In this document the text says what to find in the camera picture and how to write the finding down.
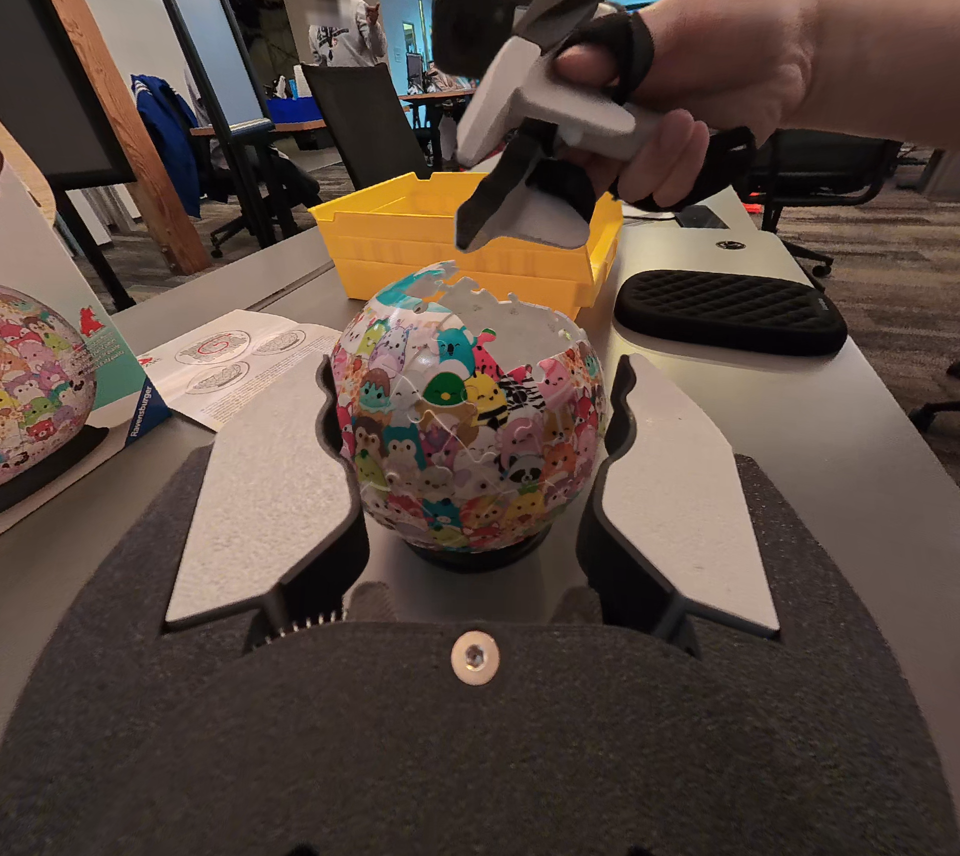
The whiteboard on black stand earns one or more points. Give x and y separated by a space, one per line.
195 16

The black textured wrist rest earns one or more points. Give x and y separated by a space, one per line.
727 309

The white instruction leaflet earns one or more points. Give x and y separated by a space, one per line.
232 361

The blue jacket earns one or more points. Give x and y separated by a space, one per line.
169 136

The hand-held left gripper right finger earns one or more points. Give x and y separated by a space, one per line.
682 511

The wooden post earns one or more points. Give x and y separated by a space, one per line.
112 121

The black mesh office chair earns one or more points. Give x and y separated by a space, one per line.
817 174

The puzzle ball cardboard box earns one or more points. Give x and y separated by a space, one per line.
52 361

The black ball stand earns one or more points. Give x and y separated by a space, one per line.
480 556

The black framed board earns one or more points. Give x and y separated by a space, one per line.
52 69

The yellow plastic bin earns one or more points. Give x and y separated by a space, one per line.
390 226

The person's right forearm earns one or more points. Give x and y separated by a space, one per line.
885 46

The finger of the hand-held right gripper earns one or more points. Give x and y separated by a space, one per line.
540 219
487 204

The person's right hand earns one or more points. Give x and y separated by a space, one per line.
712 61

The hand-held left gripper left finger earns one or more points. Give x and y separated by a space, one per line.
262 496

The dark flat plate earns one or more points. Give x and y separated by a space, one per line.
701 217

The colourful puzzle ball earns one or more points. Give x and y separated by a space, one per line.
465 421

